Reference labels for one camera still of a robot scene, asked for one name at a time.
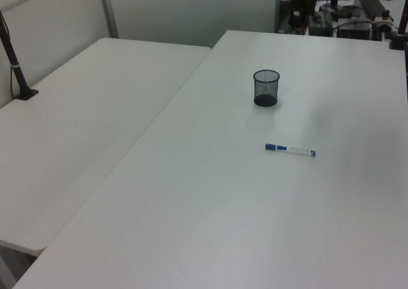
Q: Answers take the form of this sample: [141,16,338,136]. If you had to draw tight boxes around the blue and white marker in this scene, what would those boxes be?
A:
[264,142,317,159]

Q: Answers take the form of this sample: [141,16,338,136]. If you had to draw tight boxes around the dark box with green label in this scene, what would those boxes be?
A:
[307,13,334,36]

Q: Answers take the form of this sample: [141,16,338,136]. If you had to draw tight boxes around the black electronics box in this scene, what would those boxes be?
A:
[337,17,374,41]

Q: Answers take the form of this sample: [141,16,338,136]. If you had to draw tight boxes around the black keyboard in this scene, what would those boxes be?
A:
[357,0,387,19]

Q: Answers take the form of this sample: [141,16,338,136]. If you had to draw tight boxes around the black mesh pen cup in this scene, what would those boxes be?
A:
[252,69,282,107]

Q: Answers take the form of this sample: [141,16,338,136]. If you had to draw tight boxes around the small white camera device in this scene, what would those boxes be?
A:
[374,10,397,32]

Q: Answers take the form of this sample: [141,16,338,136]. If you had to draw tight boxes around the black clamped camera pole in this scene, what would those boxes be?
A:
[388,1,408,51]

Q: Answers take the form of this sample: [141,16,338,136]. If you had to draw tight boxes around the grey partition frame post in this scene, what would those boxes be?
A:
[98,0,120,40]

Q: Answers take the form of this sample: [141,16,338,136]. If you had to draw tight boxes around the black camera pole with base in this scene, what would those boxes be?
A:
[0,10,40,102]

